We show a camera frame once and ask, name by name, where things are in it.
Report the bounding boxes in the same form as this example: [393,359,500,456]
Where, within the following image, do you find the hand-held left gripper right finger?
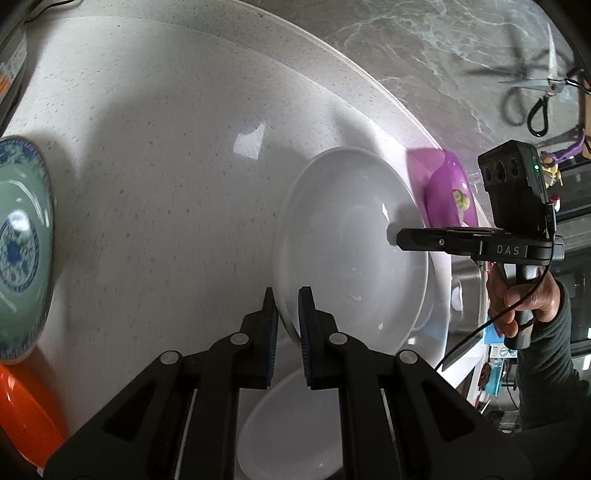
[298,286,534,480]

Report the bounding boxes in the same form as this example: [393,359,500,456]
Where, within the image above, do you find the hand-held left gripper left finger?
[44,286,280,480]

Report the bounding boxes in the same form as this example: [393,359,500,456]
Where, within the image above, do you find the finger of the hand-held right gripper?
[396,227,481,254]

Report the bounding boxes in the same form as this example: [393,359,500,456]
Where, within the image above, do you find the white oval plate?
[406,256,452,344]

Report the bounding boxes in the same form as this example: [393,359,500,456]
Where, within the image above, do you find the medium white deep plate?
[274,147,430,352]

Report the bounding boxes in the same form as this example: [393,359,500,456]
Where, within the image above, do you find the small white bowl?
[237,364,347,480]

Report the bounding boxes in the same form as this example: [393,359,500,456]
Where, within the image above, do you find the orange plastic bowl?
[0,364,65,474]

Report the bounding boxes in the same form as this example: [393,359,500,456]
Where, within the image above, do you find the blue patterned porcelain bowl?
[0,135,57,361]

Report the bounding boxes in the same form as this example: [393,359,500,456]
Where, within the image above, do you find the person's right forearm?
[515,281,591,480]

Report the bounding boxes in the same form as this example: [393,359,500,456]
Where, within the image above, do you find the person's right hand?
[485,265,566,337]

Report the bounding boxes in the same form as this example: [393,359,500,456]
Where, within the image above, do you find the purple plastic bowl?
[425,151,481,228]

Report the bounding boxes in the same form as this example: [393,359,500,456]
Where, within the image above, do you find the stainless steel sink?
[450,258,492,333]

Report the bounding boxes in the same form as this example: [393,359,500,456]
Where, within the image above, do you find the purple plastic utensil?
[540,127,587,167]

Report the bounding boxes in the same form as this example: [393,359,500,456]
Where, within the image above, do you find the blue packet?
[482,330,518,398]

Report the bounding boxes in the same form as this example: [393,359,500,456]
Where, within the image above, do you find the stainless steel rice cooker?
[0,18,35,125]

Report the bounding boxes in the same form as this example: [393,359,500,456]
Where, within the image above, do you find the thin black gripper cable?
[434,203,557,370]

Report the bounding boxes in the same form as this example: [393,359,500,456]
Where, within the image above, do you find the black-handled kitchen scissors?
[501,23,583,137]

